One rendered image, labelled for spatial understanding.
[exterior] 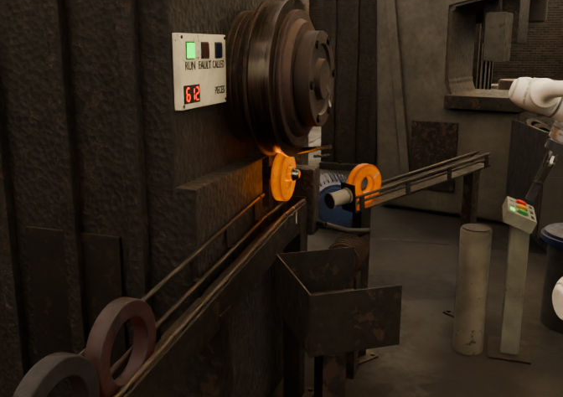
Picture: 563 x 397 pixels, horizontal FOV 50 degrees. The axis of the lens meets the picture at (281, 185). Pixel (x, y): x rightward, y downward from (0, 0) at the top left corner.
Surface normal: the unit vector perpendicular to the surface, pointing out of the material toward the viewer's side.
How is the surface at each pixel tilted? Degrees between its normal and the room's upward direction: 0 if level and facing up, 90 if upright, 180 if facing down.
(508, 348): 90
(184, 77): 90
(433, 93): 90
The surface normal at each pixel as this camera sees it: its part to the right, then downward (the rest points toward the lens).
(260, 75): -0.32, 0.14
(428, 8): -0.54, 0.18
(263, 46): -0.29, -0.22
